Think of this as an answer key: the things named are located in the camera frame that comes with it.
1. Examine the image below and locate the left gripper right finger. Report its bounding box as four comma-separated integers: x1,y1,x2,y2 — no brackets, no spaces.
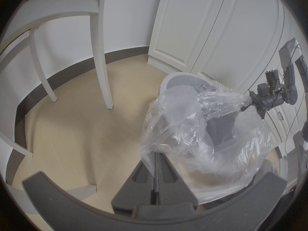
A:
156,153,199,212

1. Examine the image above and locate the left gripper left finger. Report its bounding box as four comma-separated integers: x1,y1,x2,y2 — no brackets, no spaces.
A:
111,153,156,216

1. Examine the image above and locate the clear plastic bag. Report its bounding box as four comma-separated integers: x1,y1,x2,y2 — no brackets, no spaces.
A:
138,80,273,198

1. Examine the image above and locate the white trash bin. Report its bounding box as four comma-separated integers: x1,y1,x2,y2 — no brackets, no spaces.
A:
154,72,265,204

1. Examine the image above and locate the white wardrobe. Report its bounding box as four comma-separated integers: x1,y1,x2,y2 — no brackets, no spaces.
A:
147,0,308,153

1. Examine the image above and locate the grey padded white chair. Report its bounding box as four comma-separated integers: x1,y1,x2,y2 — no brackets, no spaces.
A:
0,0,115,226

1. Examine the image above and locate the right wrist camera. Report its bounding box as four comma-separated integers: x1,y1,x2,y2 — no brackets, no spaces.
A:
257,83,269,96

